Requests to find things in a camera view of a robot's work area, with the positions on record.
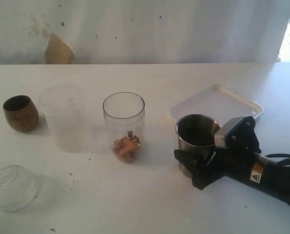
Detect clear dome lid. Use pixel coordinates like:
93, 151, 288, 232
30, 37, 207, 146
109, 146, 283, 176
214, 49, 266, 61
0, 162, 38, 213

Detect brown wooden cubes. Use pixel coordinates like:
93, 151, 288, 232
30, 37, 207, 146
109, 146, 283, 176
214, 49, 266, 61
113, 131, 140, 163

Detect stainless steel cup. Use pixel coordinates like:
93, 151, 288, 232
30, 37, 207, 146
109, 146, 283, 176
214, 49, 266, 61
176, 114, 221, 178

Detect white square plastic tray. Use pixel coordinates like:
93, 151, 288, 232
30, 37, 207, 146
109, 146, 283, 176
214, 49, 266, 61
169, 84, 264, 125

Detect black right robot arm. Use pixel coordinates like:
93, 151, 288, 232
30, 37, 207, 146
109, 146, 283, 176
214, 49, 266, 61
174, 114, 290, 206

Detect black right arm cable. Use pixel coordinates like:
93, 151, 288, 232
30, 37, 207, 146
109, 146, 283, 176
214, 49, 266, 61
266, 153, 290, 169

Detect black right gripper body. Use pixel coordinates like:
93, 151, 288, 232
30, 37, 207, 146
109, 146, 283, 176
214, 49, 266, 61
209, 116, 261, 185

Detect clear plastic cup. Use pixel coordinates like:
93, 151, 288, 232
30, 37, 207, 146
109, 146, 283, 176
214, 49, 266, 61
102, 92, 145, 157

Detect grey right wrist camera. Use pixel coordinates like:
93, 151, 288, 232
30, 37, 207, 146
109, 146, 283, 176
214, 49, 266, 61
214, 117, 245, 149

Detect translucent white plastic cup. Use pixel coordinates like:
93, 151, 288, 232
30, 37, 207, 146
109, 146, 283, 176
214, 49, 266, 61
38, 83, 90, 153

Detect brown wooden cup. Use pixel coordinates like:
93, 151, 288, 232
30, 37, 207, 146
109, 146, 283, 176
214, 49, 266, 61
2, 95, 39, 132

